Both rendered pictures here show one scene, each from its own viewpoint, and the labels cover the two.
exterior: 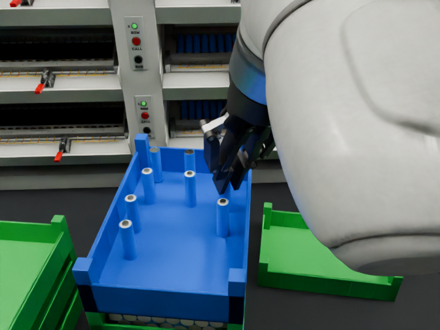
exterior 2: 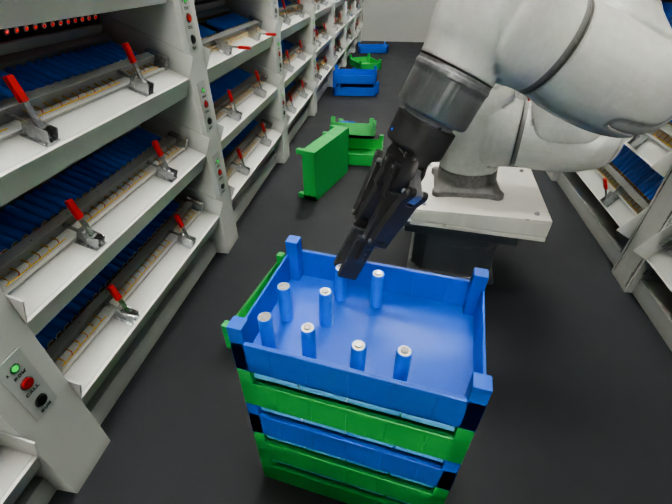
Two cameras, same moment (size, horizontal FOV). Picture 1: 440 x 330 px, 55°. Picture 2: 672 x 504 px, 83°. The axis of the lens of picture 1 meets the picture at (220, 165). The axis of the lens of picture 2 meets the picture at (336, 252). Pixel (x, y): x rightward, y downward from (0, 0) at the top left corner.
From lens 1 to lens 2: 0.60 m
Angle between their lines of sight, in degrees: 61
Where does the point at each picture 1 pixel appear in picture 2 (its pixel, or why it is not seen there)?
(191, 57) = (12, 259)
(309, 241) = not seen: hidden behind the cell
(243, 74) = (468, 110)
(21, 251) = not seen: outside the picture
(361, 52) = (650, 18)
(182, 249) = (393, 337)
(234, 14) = (58, 160)
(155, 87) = (17, 330)
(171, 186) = (287, 336)
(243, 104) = (445, 144)
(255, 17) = (543, 37)
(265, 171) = (159, 318)
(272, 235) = not seen: hidden behind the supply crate
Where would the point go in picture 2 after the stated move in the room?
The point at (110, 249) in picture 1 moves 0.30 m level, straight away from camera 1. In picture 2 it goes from (389, 402) to (120, 443)
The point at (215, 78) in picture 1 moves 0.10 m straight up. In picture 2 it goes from (72, 259) to (45, 207)
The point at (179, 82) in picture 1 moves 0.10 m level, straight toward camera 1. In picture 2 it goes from (37, 297) to (100, 302)
